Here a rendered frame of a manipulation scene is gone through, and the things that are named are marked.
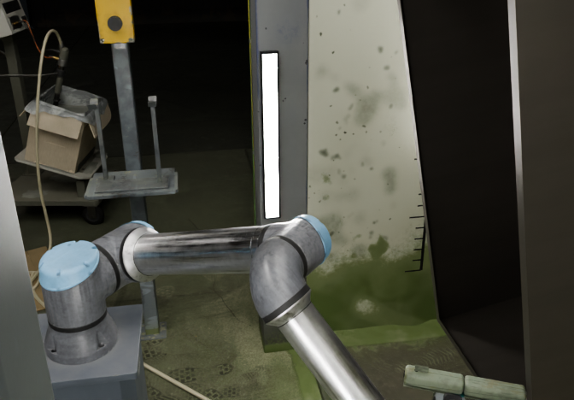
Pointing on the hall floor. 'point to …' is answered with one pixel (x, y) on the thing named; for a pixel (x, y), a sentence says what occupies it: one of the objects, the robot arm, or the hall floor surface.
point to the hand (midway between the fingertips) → (449, 389)
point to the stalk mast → (125, 97)
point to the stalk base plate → (155, 334)
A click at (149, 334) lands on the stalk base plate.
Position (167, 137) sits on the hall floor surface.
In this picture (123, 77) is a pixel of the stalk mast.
